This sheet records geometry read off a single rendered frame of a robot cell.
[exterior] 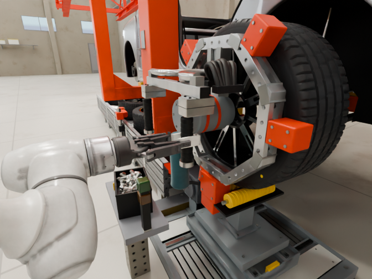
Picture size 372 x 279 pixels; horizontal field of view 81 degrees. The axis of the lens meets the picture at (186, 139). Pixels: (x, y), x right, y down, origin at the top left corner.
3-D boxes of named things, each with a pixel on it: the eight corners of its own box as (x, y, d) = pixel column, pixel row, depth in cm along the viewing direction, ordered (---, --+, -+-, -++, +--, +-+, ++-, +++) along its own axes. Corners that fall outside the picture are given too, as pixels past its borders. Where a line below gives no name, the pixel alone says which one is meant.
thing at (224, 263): (297, 265, 108) (300, 251, 104) (241, 301, 92) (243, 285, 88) (232, 208, 149) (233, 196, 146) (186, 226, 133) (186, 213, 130)
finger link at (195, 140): (176, 138, 59) (178, 139, 58) (199, 134, 62) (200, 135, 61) (177, 148, 60) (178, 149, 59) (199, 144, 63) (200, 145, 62)
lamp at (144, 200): (151, 203, 76) (151, 193, 75) (140, 206, 74) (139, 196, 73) (148, 197, 80) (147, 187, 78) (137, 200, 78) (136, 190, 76)
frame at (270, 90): (269, 204, 74) (298, 27, 55) (255, 210, 71) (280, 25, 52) (191, 149, 119) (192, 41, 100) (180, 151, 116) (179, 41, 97)
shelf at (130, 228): (169, 230, 85) (169, 223, 84) (125, 246, 77) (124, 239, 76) (138, 179, 120) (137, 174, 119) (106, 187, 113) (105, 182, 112)
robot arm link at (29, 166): (86, 156, 57) (94, 198, 50) (13, 169, 50) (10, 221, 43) (81, 125, 50) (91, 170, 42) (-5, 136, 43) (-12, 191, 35)
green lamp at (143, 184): (150, 191, 75) (150, 180, 73) (139, 194, 73) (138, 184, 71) (147, 185, 78) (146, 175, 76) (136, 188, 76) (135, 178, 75)
